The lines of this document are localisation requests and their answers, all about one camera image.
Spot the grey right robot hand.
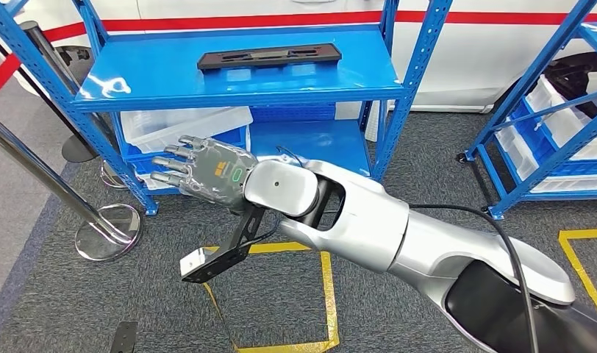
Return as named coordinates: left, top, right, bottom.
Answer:
left=149, top=135, right=259, bottom=214

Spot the long black plastic part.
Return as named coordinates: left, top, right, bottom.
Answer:
left=197, top=43, right=343, bottom=72

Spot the blue metal shelf rack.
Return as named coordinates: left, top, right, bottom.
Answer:
left=0, top=0, right=453, bottom=216

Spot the blue cross-braced shelf rack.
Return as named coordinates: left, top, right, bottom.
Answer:
left=457, top=0, right=597, bottom=221

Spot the clear plastic crate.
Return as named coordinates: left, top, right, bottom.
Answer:
left=121, top=106, right=254, bottom=154

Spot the blue ribbed plastic crate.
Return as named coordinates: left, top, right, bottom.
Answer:
left=249, top=103, right=337, bottom=123

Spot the chrome stanchion with chrome base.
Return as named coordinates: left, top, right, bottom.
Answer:
left=21, top=20, right=129, bottom=191
left=0, top=110, right=143, bottom=263

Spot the white ribbed plastic crate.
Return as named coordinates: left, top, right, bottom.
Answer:
left=364, top=99, right=394, bottom=142

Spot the yellow floor tape square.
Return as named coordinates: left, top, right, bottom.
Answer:
left=559, top=227, right=597, bottom=325
left=196, top=240, right=340, bottom=353

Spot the white car with red stripe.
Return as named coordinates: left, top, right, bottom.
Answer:
left=15, top=0, right=597, bottom=114

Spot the black car wheel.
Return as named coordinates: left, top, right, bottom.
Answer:
left=542, top=51, right=597, bottom=118

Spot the black right wrist camera bracket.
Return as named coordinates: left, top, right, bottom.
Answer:
left=181, top=203, right=268, bottom=285

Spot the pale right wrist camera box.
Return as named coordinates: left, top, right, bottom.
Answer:
left=179, top=246, right=219, bottom=279

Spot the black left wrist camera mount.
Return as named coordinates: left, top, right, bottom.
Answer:
left=109, top=320, right=139, bottom=353

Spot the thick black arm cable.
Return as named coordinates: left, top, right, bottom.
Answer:
left=409, top=203, right=540, bottom=353

